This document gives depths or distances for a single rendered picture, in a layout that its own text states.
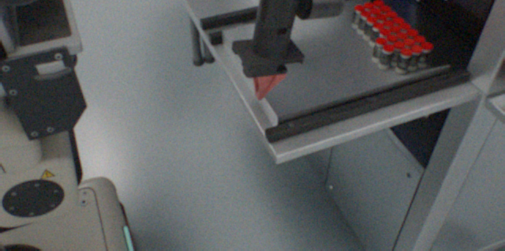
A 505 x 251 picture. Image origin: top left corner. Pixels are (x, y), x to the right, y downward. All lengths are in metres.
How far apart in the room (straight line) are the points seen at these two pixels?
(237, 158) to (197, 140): 0.19
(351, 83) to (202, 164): 1.09
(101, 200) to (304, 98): 0.83
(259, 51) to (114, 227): 0.86
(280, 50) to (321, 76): 0.19
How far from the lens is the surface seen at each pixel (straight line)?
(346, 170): 1.52
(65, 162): 0.93
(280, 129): 0.77
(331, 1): 0.73
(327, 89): 0.87
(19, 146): 0.88
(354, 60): 0.95
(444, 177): 1.12
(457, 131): 1.03
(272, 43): 0.72
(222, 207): 1.77
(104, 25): 2.69
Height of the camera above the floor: 1.46
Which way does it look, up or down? 44 degrees down
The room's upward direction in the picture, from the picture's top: straight up
